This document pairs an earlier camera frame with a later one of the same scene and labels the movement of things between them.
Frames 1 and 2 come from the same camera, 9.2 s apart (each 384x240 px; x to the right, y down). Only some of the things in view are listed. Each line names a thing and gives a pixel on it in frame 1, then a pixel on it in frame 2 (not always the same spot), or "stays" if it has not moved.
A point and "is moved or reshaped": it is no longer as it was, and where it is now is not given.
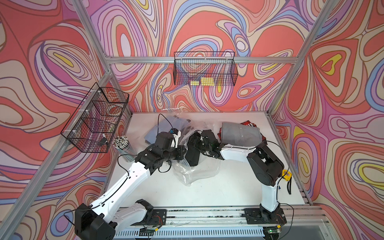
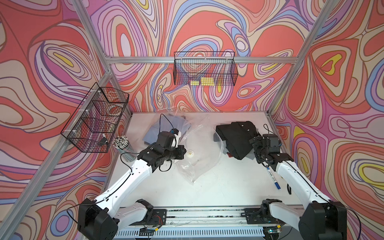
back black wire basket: x=205 y=68 stays
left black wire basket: x=91 y=128 stays
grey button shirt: x=239 y=135 is moved or reshaped
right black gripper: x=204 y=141 -> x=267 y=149
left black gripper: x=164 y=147 stays
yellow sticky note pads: x=205 y=81 stays
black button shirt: x=193 y=155 -> x=237 y=136
